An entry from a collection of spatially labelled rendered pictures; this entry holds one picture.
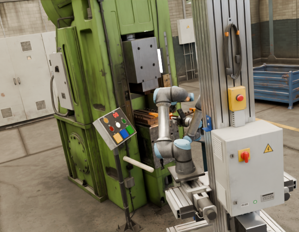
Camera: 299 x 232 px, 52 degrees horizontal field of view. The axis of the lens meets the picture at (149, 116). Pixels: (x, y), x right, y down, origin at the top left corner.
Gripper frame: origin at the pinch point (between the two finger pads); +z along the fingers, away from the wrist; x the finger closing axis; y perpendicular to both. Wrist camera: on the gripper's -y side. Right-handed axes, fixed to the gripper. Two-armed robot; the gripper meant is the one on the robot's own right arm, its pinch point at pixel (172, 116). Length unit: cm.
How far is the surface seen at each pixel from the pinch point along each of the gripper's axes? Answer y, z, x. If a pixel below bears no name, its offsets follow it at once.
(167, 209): 101, 14, -12
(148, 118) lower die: 2.9, 28.2, -7.6
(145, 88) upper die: -28.2, 24.4, -8.6
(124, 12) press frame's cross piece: -102, 38, -8
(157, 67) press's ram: -45, 24, 9
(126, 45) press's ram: -71, 32, -17
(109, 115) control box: -17, 13, -59
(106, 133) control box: -6, 3, -71
